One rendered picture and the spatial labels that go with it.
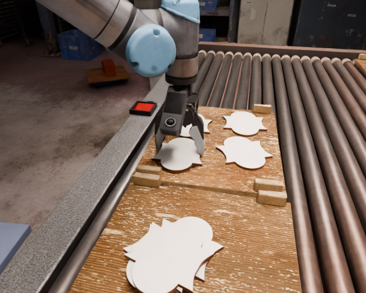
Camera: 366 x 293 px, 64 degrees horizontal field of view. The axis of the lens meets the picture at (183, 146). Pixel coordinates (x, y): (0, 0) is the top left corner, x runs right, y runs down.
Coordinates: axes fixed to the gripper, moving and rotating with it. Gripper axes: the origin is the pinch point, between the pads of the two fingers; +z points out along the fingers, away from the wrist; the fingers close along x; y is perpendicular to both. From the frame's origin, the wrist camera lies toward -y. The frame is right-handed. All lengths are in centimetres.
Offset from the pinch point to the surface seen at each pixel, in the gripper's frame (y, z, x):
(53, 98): 216, 94, 191
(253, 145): 7.4, 0.1, -18.4
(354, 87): 64, 3, -59
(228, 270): -30.2, 1.0, -14.4
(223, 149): 4.2, 0.1, -11.0
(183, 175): -7.4, 1.0, -2.4
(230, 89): 52, 2, -10
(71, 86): 252, 94, 188
